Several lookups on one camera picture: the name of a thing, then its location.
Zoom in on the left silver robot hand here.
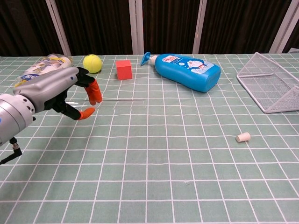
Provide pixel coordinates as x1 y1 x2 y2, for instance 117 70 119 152
13 67 103 121

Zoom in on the clear glass test tube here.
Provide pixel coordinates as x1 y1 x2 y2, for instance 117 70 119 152
65 98 148 111

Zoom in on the small cream rubber stopper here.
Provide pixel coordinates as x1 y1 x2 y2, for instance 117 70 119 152
235 132 251 143

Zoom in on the plastic-wrapped paper cup pack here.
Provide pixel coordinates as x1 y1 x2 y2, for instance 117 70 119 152
14 53 74 88

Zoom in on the yellow tennis ball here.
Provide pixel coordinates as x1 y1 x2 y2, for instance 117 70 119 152
83 54 103 74

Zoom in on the red cube block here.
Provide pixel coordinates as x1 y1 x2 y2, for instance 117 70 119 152
115 59 133 81

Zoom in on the dark pleated curtain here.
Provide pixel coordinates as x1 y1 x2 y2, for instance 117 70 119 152
0 0 299 57

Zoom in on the green grid tablecloth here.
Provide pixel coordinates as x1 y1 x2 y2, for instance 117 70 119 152
0 54 299 224

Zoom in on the blue pump lotion bottle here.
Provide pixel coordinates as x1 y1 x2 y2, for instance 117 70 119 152
140 52 221 93

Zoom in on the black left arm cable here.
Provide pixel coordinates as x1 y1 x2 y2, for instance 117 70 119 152
0 137 23 165

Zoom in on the white wire mesh basket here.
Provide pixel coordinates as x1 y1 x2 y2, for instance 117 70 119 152
236 51 299 114

